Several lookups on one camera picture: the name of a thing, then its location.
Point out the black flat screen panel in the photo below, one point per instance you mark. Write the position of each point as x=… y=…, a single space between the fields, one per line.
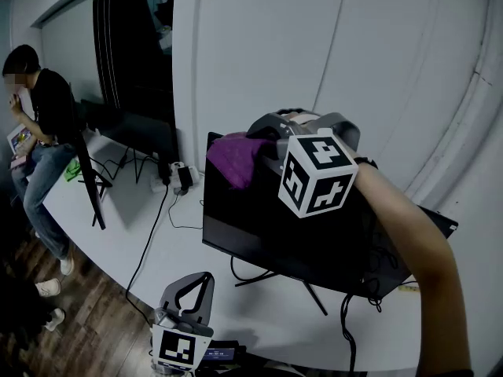
x=436 y=226

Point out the black computer monitor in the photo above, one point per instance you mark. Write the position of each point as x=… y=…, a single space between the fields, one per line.
x=251 y=218

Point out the purple cloth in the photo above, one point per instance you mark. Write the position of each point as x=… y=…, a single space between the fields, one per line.
x=236 y=159

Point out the yellow ruler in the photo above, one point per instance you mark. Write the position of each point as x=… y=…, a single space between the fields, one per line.
x=408 y=288

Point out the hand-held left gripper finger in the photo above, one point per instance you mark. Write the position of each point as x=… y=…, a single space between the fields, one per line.
x=173 y=293
x=208 y=301

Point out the colourful booklet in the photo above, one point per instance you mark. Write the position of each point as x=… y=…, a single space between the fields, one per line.
x=19 y=139

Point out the white shoe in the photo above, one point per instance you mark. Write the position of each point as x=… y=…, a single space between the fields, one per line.
x=48 y=287
x=56 y=319

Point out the black power adapter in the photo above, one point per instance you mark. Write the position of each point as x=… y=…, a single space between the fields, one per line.
x=185 y=178

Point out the black device with lit screen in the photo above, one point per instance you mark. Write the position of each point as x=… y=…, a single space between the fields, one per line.
x=222 y=352

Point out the white power strip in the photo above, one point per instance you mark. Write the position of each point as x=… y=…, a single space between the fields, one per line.
x=167 y=179

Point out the person's right hand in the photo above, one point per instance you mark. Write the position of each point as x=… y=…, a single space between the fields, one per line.
x=298 y=115

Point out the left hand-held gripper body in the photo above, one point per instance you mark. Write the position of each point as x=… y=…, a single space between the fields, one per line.
x=181 y=346

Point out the thin black monitor with stand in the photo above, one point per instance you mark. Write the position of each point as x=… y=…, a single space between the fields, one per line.
x=91 y=179

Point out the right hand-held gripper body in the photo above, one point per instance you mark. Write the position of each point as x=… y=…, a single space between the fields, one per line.
x=319 y=173

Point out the black monitor on tripod stand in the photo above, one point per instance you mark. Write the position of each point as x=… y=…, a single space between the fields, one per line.
x=137 y=132

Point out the person's right forearm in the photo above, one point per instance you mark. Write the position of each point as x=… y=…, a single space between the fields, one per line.
x=416 y=249

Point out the green cloth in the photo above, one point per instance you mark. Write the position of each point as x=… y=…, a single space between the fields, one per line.
x=72 y=171

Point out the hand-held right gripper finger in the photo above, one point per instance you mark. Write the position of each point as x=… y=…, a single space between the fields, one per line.
x=266 y=121

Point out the black wristband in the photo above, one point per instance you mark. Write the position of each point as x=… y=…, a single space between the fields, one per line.
x=367 y=161

